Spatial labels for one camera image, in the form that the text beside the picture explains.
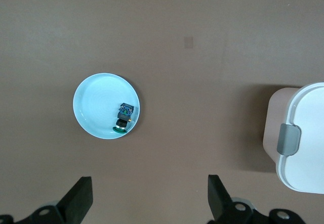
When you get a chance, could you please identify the green push button switch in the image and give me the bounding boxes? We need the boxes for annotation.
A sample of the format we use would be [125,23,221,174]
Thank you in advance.
[112,102,135,135]

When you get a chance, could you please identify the light blue round plate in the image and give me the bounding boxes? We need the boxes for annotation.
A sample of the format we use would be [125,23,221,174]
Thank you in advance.
[72,72,141,140]

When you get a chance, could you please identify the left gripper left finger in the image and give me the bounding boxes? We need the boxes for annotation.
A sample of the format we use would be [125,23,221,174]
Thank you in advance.
[0,176,93,224]

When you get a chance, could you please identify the white lunch box grey latches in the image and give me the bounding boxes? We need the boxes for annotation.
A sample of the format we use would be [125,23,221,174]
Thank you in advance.
[262,82,324,194]

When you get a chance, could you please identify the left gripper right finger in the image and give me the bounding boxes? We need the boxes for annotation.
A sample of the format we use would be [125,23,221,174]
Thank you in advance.
[208,174,307,224]

